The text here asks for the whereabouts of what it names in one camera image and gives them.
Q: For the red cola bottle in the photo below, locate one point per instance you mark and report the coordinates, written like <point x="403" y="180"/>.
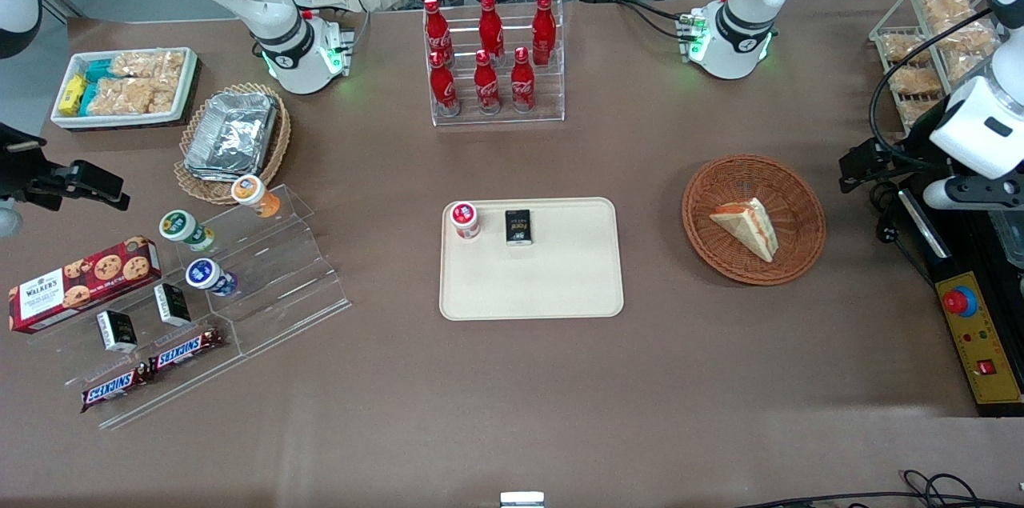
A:
<point x="436" y="32"/>
<point x="486" y="90"/>
<point x="490" y="28"/>
<point x="522" y="88"/>
<point x="544" y="28"/>
<point x="444" y="92"/>

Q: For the yellow snack packet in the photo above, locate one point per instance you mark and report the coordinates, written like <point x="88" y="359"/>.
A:
<point x="74" y="94"/>

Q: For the light tan wicker basket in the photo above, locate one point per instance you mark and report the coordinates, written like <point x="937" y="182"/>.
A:
<point x="276" y="148"/>

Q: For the beige plastic tray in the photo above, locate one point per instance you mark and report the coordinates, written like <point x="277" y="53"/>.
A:
<point x="560" y="284"/>

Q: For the teal snack packet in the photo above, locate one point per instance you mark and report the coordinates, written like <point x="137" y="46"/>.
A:
<point x="88" y="98"/>
<point x="98" y="70"/>

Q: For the triangular sandwich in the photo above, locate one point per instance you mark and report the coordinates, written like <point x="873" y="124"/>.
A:
<point x="752" y="230"/>

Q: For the white rectangular snack tray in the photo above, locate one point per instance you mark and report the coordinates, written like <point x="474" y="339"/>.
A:
<point x="120" y="121"/>

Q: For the green gum bottle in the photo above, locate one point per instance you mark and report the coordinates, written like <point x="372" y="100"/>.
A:
<point x="182" y="228"/>

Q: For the red gum bottle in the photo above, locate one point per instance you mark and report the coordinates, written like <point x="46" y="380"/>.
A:
<point x="465" y="218"/>

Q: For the Snickers chocolate bar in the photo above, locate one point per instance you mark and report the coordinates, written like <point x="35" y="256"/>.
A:
<point x="184" y="350"/>
<point x="112" y="388"/>

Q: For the clear acrylic bottle rack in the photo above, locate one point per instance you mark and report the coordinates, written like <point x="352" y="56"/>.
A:
<point x="552" y="92"/>

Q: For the stack of foil trays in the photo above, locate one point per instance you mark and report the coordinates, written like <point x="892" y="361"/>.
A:
<point x="232" y="136"/>

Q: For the clear acrylic stepped stand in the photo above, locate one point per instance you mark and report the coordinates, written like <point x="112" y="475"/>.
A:
<point x="280" y="276"/>

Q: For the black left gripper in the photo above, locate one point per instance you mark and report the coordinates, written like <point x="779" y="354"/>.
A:
<point x="902" y="154"/>

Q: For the orange gum bottle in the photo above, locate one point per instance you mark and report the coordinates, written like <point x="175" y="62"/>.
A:
<point x="254" y="194"/>

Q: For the blue gum bottle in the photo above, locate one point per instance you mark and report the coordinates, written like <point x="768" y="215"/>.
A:
<point x="208" y="276"/>

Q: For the small black gum box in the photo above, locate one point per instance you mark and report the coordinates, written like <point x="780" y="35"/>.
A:
<point x="173" y="304"/>
<point x="118" y="330"/>
<point x="519" y="226"/>

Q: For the yellow emergency stop box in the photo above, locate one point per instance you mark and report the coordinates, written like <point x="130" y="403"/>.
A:
<point x="980" y="340"/>

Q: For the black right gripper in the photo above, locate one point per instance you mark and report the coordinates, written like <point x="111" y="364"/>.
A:
<point x="18" y="174"/>

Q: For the black side stand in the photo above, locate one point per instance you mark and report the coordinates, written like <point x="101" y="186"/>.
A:
<point x="1002" y="288"/>

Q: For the clear plastic container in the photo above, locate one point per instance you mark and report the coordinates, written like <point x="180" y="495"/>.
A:
<point x="1014" y="240"/>

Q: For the brown round wicker basket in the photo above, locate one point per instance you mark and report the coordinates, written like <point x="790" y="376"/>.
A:
<point x="720" y="188"/>

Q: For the red Walkers cookie box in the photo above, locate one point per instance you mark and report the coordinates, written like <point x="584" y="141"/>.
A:
<point x="80" y="284"/>

